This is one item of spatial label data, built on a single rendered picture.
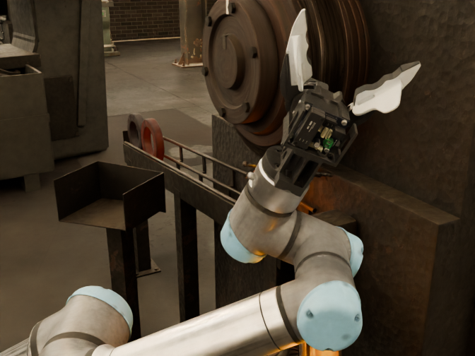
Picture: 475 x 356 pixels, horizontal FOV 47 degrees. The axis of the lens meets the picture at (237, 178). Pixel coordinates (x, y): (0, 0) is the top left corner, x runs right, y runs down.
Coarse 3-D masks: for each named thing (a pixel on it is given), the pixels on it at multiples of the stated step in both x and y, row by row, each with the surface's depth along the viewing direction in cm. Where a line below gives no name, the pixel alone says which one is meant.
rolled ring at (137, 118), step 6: (132, 114) 231; (138, 114) 230; (132, 120) 232; (138, 120) 227; (132, 126) 238; (138, 126) 226; (132, 132) 239; (138, 132) 228; (132, 138) 239; (132, 144) 238; (138, 144) 239
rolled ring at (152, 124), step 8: (144, 120) 217; (152, 120) 214; (144, 128) 219; (152, 128) 211; (144, 136) 223; (160, 136) 211; (144, 144) 223; (160, 144) 211; (152, 152) 223; (160, 152) 212
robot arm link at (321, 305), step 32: (320, 256) 70; (288, 288) 67; (320, 288) 64; (352, 288) 65; (192, 320) 71; (224, 320) 68; (256, 320) 66; (288, 320) 65; (320, 320) 62; (352, 320) 62; (64, 352) 76; (96, 352) 73; (128, 352) 71; (160, 352) 69; (192, 352) 68; (224, 352) 67; (256, 352) 67
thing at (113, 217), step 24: (96, 168) 182; (120, 168) 179; (72, 192) 173; (96, 192) 184; (120, 192) 182; (144, 192) 164; (72, 216) 172; (96, 216) 171; (120, 216) 169; (144, 216) 166; (120, 240) 171; (120, 264) 174; (120, 288) 178
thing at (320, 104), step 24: (312, 96) 66; (336, 96) 68; (288, 120) 66; (312, 120) 62; (336, 120) 64; (288, 144) 64; (312, 144) 65; (336, 144) 67; (264, 168) 71; (288, 168) 69; (312, 168) 67
